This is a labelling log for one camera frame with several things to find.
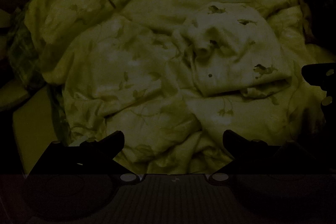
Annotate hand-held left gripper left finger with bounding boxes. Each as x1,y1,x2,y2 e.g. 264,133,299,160
28,131,140,186

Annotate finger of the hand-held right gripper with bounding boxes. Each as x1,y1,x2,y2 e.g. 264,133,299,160
301,63,336,109

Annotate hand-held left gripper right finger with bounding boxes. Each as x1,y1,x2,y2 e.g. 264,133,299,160
209,130,332,186

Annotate pale printed small garment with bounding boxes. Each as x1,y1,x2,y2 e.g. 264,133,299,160
181,3,293,98

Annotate dark cloth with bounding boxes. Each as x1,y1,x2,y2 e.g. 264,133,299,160
299,0,336,45

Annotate pale leaf-print quilt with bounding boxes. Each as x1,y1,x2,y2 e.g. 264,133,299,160
25,0,336,174

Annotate pale yellow bed sheet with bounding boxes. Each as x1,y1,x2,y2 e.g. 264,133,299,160
12,85,69,174

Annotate green patterned cloth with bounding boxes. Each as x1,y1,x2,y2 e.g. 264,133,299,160
7,2,66,135

